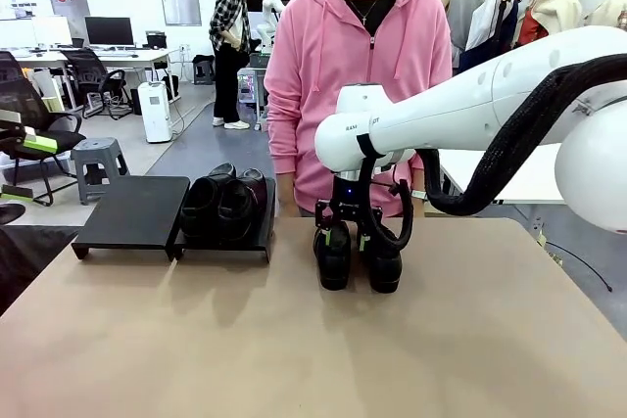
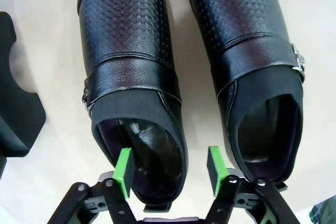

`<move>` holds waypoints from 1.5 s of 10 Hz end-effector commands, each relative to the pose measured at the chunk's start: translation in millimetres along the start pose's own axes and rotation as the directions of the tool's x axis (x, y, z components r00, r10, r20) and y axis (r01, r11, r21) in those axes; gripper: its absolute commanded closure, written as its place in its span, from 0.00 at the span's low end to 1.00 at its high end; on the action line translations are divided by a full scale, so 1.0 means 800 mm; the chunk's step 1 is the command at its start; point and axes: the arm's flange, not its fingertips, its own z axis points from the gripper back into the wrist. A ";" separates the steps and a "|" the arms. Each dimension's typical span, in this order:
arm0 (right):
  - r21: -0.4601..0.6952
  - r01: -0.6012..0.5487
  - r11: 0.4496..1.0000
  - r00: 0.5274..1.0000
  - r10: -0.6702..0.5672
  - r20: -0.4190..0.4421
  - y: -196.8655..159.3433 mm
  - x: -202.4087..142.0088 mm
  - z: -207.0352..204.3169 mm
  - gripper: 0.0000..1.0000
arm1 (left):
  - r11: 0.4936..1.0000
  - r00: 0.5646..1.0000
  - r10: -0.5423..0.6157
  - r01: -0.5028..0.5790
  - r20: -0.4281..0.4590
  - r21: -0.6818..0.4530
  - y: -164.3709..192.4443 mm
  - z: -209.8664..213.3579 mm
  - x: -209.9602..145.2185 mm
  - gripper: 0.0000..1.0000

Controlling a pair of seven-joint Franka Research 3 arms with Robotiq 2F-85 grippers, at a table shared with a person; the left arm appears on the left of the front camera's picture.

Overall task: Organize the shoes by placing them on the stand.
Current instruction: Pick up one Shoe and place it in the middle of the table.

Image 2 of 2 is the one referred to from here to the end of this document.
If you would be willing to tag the black textured buckle shoe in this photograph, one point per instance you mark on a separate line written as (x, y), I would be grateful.
(126, 51)
(241, 24)

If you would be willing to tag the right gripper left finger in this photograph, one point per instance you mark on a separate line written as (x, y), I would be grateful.
(123, 171)

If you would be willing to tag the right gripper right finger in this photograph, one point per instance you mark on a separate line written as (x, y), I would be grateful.
(218, 171)

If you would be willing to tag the black shoe stand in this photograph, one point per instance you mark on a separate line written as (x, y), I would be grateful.
(18, 103)

